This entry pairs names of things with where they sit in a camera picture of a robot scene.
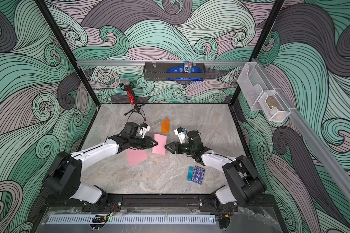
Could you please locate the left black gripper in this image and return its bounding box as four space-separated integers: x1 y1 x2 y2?
129 136 158 150

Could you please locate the white slotted cable duct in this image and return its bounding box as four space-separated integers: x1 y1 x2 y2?
45 214 216 225

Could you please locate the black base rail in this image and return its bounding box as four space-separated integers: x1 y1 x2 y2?
45 194 276 208

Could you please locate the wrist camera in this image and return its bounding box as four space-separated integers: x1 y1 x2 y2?
174 127 186 144
136 123 151 138

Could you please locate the small clear plastic bin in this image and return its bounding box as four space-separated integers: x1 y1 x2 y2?
258 91 291 123

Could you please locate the pink paper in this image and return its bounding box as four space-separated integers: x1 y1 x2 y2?
126 149 148 167
152 134 167 155

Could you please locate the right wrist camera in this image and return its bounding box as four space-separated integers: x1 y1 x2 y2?
174 127 186 144

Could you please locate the blue card box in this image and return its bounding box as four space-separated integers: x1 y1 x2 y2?
191 166 205 185

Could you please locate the large clear plastic bin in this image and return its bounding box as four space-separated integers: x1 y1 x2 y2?
238 62 273 111

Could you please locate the aluminium rail back wall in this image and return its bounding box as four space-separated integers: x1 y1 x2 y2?
76 59 247 67

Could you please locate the orange square paper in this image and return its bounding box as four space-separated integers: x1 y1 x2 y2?
161 117 170 134

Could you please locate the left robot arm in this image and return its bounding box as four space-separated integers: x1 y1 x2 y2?
42 122 158 206

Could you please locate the aluminium rail right wall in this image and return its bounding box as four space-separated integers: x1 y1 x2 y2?
252 58 350 204

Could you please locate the aluminium rail wall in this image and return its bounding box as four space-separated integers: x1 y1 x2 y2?
76 59 247 67
252 58 350 204

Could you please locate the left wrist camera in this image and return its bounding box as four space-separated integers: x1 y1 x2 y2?
136 123 151 138

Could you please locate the black wall shelf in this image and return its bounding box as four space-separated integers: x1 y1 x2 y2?
143 63 206 81

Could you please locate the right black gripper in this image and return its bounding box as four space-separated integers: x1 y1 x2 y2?
167 140 196 154

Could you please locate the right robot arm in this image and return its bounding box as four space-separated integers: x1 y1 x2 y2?
164 131 267 206

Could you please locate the microphone on tripod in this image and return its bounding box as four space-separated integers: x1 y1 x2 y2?
120 79 146 122

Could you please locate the blue snack packet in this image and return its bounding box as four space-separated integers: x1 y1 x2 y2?
167 61 203 73

